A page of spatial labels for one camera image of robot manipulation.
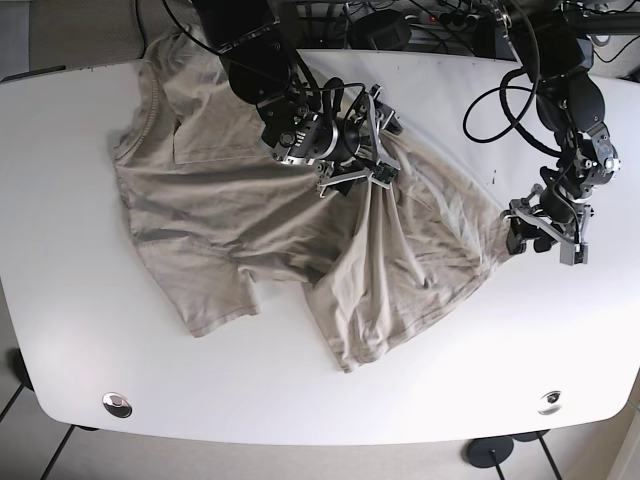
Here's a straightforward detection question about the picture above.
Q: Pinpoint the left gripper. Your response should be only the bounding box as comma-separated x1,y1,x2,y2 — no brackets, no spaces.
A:
502,127,620,255

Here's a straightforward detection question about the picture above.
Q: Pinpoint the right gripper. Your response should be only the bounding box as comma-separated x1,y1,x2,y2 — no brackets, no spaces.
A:
259,83,403,197

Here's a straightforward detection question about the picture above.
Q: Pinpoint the cream white T-shirt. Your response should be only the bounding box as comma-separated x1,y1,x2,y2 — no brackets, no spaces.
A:
114,32,509,372

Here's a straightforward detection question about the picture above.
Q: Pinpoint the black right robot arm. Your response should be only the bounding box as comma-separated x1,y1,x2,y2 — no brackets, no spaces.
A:
192,1,402,195

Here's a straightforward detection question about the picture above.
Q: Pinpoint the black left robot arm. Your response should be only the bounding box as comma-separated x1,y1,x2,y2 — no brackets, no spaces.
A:
485,1,620,266

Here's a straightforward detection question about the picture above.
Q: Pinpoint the right silver table grommet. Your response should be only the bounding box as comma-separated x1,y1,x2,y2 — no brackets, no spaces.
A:
536,390,564,416

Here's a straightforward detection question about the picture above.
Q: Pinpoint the silver table grommet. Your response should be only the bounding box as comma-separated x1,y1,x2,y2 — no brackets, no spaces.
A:
536,390,564,416
102,392,133,419

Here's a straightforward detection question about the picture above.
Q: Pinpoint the black round stand base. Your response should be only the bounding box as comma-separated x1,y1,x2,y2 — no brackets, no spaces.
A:
464,436,514,469

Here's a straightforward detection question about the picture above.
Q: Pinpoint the left silver table grommet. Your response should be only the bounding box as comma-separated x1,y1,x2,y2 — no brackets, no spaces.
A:
102,392,133,419

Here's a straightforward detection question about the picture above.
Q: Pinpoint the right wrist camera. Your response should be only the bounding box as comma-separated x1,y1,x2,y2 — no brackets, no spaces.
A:
368,163,399,190

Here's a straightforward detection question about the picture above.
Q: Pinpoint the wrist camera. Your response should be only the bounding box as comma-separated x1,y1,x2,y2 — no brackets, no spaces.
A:
559,241,588,266
368,163,399,190

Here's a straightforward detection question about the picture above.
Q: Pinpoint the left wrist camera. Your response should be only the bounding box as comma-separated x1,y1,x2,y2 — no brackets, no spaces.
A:
559,241,588,266

